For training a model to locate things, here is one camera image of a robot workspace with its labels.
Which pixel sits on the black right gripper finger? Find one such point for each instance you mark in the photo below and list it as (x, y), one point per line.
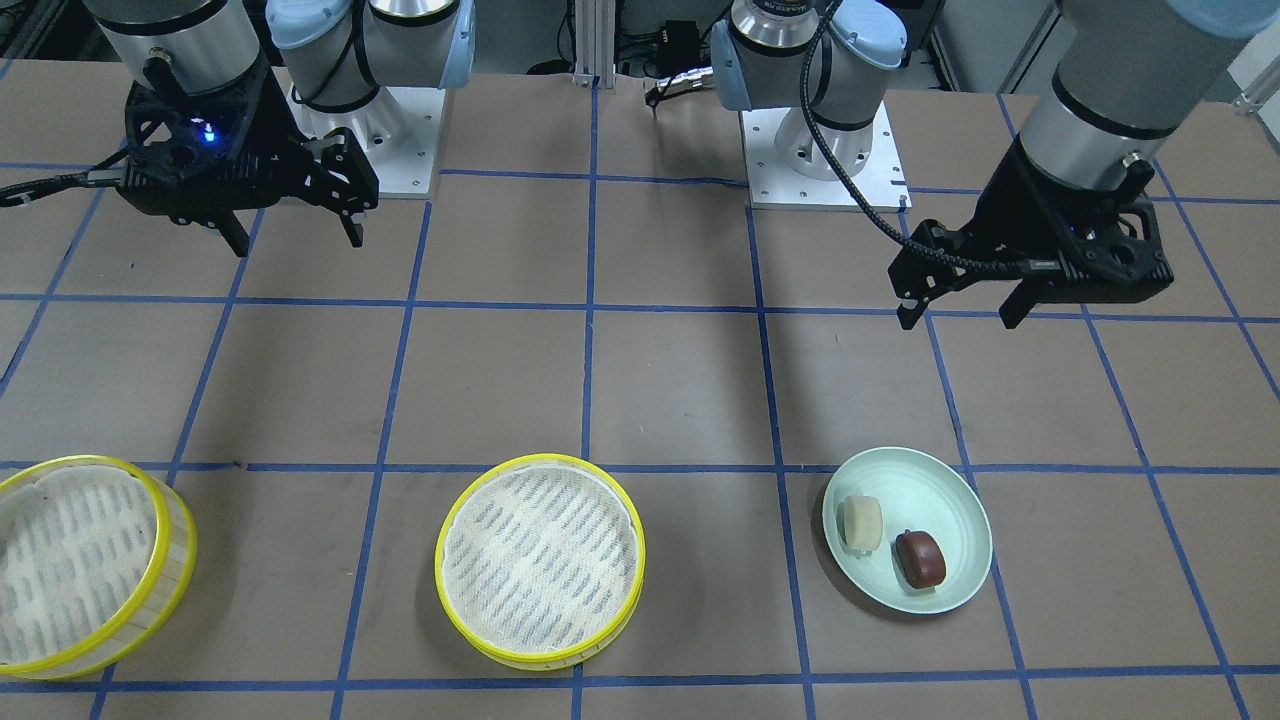
(231, 229)
(339, 177)

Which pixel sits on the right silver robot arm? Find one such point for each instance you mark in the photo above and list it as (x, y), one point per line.
(331, 56)

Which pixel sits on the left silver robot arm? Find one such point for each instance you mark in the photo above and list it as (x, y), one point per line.
(1131, 76)

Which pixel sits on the middle yellow bamboo steamer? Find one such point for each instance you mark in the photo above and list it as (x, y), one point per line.
(540, 563)

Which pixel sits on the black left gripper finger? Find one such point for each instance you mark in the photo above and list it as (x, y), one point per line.
(929, 265)
(1020, 303)

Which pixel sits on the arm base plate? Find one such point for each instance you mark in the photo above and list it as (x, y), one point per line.
(787, 170)
(400, 131)

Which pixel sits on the brown steamed bun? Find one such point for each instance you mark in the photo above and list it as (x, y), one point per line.
(920, 559)

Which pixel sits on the light green plate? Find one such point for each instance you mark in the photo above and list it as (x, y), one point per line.
(917, 492)

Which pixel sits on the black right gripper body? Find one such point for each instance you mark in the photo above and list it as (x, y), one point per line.
(268, 118)

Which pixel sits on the white steamed bun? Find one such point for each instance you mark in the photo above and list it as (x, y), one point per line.
(860, 524)

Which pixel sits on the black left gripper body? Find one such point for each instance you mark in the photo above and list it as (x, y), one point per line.
(1035, 200)

